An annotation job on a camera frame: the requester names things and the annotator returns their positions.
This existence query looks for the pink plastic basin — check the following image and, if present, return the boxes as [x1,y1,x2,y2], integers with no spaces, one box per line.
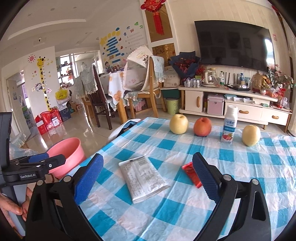
[47,138,86,179]

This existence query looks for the small red candy wrapper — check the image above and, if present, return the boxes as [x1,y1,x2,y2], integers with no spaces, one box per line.
[182,162,202,188]

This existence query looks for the white printed paper leaflet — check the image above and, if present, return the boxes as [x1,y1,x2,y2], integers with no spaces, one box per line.
[118,156,170,204]

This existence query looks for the person left hand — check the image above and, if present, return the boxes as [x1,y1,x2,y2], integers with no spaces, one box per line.
[0,173,60,229]

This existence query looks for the red gift boxes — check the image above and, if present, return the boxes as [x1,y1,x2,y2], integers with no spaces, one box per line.
[35,108,63,135]

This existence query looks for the dark wooden chair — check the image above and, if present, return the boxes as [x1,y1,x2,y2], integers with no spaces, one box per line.
[88,66,115,130]

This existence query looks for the right yellow pear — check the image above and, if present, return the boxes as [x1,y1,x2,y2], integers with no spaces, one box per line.
[242,125,261,147]

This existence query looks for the yellow pear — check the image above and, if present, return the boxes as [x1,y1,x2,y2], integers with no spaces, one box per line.
[242,125,261,147]
[170,114,189,135]

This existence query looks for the blue checkered tablecloth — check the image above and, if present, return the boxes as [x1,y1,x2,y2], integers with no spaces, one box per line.
[81,118,295,240]

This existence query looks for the white yogurt drink bottle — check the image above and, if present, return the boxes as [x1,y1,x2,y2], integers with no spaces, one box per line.
[221,105,238,144]

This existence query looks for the dining table with cloth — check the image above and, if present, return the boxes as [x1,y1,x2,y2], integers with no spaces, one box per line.
[100,71,128,124]

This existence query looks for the red apple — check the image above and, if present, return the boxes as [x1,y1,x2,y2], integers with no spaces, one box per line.
[193,118,212,137]

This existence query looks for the left yellow pear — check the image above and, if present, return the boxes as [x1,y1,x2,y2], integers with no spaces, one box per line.
[170,114,189,135]

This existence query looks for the pink storage box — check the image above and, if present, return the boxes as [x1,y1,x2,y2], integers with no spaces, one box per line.
[207,93,224,115]

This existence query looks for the light wooden chair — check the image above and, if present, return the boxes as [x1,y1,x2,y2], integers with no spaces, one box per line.
[124,55,167,118]

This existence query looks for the cream TV cabinet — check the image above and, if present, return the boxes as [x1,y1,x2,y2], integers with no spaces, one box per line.
[178,86,292,132]

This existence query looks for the green waste bin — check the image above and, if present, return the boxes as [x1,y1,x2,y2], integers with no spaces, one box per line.
[166,98,180,115]

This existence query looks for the dark wrapped flower bouquet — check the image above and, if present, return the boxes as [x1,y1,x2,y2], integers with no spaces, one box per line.
[169,51,201,79]

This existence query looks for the black flat television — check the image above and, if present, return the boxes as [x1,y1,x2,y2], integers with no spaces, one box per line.
[195,20,275,71]

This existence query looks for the red Chinese knot ornament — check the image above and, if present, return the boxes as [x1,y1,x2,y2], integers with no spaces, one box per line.
[140,0,166,35]

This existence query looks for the giraffe height wall sticker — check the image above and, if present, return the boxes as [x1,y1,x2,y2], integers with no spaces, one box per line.
[28,54,53,111]

